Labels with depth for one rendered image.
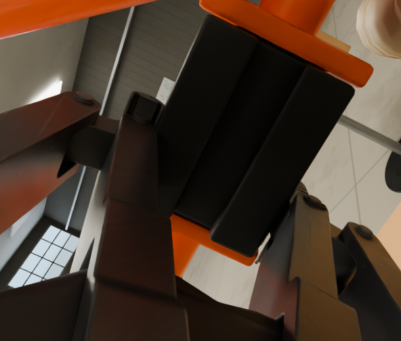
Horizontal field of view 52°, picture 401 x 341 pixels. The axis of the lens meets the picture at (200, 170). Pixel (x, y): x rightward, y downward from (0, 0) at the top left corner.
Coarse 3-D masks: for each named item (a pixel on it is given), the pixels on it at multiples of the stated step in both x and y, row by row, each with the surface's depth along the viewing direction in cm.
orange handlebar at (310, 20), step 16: (272, 0) 14; (288, 0) 13; (304, 0) 13; (320, 0) 13; (288, 16) 13; (304, 16) 13; (320, 16) 14; (176, 240) 17; (176, 256) 17; (192, 256) 18; (176, 272) 18
